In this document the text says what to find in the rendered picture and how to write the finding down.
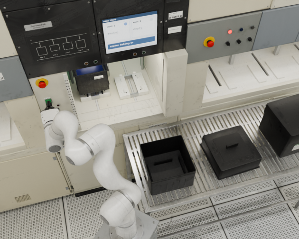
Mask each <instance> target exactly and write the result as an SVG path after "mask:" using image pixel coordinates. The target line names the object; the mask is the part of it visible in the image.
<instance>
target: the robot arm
mask: <svg viewBox="0 0 299 239"><path fill-rule="evenodd" d="M59 110H60V109H59V108H55V107H53V106H52V103H51V102H50V101H47V103H46V108H45V109H44V110H43V111H41V112H40V113H41V119H42V123H43V126H44V132H45V140H46V148H47V151H48V152H50V153H57V152H59V151H61V150H62V149H63V145H64V146H65V157H66V159H67V161H68V162H69V163H70V164H72V165H75V166H80V165H83V164H85V163H86V162H88V161H89V160H90V159H91V158H92V157H94V156H95V155H96V156H95V159H94V162H93V173H94V175H95V177H96V178H97V180H98V182H99V183H100V184H101V186H103V187H104V188H106V189H108V190H117V191H116V192H114V193H113V194H112V195H111V196H110V197H109V198H108V199H107V200H106V201H105V202H104V203H103V205H102V206H101V208H100V211H99V214H100V217H101V219H102V220H103V221H104V222H105V223H106V224H107V225H109V226H110V236H111V238H112V239H141V237H142V235H143V225H142V223H141V221H140V219H139V218H138V217H136V213H135V209H134V207H135V206H136V205H137V204H138V203H139V202H140V200H141V198H142V191H141V189H140V188H139V187H138V186H137V185H136V184H134V183H133V182H131V181H128V180H126V179H125V178H123V177H122V176H121V175H120V173H119V172H118V170H117V168H116V166H115V164H114V162H113V154H114V149H115V142H116V140H115V134H114V131H113V130H112V128H111V127H110V126H108V125H107V124H103V123H100V124H97V125H95V126H93V127H92V128H90V129H89V130H88V131H86V132H85V133H84V134H83V135H82V136H80V137H79V138H78V139H77V133H78V129H79V121H78V119H77V117H76V116H75V115H74V114H73V113H72V112H70V111H67V110H62V111H59Z"/></svg>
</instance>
